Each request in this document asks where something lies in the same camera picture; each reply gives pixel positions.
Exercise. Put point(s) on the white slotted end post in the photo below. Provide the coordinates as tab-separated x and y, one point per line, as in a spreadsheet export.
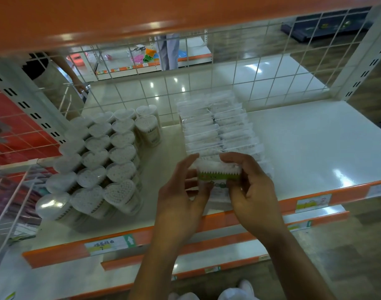
362	59

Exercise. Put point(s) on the price label green arrow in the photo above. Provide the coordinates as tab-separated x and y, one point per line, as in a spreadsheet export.
111	245

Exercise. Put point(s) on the blue plastic item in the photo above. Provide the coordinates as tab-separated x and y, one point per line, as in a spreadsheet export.
181	54

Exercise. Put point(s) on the orange plastic item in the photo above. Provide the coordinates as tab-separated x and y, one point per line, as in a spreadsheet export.
151	52

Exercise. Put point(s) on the narrow green price label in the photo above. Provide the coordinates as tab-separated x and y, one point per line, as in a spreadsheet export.
299	226

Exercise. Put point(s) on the green plastic item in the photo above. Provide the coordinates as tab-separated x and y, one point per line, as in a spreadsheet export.
148	59

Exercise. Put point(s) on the pink plastic basin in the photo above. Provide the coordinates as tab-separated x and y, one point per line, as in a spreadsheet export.
136	60

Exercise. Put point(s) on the small green white tag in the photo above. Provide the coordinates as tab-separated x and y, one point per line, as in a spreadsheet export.
10	296

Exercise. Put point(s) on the pile of toothbrush packs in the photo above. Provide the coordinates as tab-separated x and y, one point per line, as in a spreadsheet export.
15	196

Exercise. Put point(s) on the person's right hand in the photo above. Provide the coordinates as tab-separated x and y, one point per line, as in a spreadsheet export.
259	206

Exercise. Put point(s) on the white slotted shelf post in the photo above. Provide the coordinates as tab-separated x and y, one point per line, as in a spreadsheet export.
28	99

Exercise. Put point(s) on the white shelf board orange rim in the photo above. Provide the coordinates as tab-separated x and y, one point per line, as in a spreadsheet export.
115	15
53	278
209	242
209	259

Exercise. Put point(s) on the white shelf orange rail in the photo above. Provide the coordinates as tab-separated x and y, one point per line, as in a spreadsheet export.
318	146

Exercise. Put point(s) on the person's white garment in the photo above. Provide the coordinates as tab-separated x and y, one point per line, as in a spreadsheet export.
234	293

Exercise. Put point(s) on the distant white orange shelf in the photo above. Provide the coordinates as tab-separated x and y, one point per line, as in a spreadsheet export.
193	56

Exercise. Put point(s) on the person's left hand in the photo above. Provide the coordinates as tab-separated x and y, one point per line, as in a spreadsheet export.
175	212

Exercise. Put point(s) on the plain white price label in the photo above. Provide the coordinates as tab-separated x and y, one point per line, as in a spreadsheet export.
379	190

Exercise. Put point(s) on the red plastic basin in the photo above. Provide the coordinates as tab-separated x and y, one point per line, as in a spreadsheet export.
75	59

